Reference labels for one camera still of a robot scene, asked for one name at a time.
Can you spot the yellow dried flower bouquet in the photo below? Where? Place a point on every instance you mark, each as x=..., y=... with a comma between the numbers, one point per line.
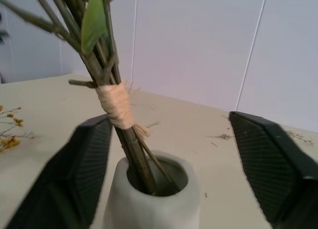
x=10, y=139

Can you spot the white ceramic vase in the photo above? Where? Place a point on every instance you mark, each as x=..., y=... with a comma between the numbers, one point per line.
x=151, y=209

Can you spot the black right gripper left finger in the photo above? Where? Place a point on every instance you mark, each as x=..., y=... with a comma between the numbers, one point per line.
x=67, y=179

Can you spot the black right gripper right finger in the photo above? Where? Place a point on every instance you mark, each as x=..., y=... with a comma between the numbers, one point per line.
x=273, y=169

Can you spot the green stem bouquet with twine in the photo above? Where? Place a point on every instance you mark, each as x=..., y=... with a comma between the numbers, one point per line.
x=114, y=107

